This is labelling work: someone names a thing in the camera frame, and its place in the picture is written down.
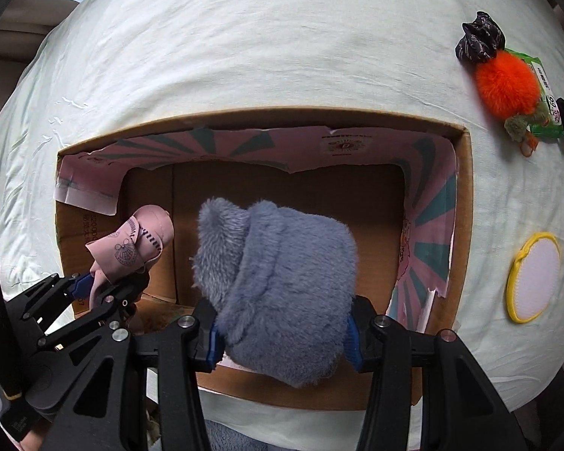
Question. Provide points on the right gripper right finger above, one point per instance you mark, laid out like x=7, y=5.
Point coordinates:
x=461, y=408

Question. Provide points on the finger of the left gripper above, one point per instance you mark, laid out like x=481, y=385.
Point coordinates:
x=117, y=291
x=40, y=305

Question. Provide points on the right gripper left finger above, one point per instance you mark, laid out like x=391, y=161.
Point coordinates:
x=169, y=375

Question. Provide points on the pink patterned scrunchie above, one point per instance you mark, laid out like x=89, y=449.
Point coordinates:
x=133, y=248

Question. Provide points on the grey fluffy cloth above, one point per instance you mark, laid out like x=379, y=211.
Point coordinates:
x=282, y=283

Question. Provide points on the yellow rimmed white mesh pad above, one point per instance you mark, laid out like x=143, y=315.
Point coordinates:
x=532, y=278

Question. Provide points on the green wet wipes pack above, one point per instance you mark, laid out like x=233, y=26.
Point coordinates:
x=543, y=94

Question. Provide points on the orange fluffy pompom toy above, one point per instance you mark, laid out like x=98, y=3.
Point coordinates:
x=510, y=91

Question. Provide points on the black patterned scrunchie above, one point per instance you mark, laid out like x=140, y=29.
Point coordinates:
x=482, y=40

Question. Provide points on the cardboard box with pink lining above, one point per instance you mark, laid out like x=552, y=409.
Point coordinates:
x=403, y=186

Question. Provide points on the beige headboard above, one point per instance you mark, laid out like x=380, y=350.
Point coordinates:
x=23, y=26

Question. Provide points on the pale green bed sheet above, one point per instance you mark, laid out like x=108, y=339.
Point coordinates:
x=117, y=63

